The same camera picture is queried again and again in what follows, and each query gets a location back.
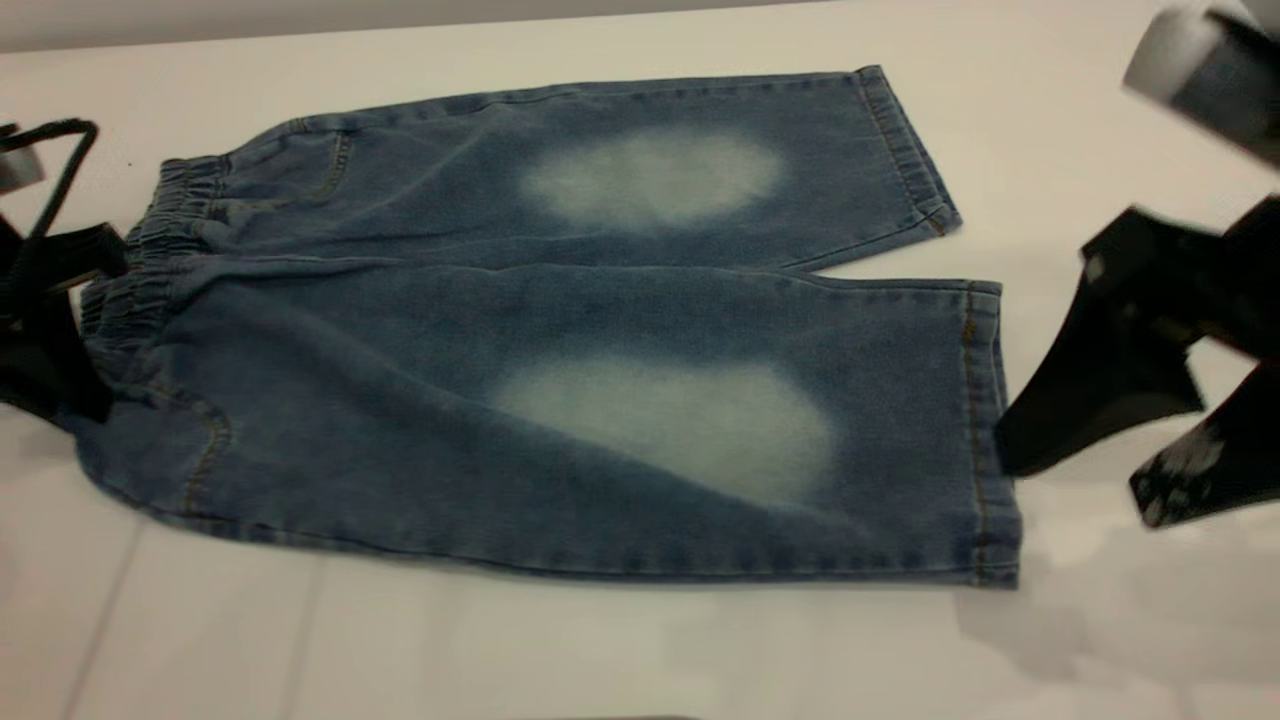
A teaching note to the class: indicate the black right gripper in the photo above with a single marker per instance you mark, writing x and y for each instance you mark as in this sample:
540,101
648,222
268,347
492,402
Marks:
1230,280

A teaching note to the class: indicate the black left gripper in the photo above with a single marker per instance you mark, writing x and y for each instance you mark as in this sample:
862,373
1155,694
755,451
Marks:
14,275

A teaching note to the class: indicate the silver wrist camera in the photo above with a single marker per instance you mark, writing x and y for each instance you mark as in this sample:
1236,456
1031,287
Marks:
18,168
1170,55

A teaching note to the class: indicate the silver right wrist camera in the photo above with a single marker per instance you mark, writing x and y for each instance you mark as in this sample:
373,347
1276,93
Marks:
1170,55

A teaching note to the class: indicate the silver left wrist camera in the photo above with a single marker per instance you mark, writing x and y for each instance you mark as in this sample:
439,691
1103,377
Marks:
18,168

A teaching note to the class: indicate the blue denim kids jeans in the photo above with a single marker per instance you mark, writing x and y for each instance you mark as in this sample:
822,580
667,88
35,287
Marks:
500,400

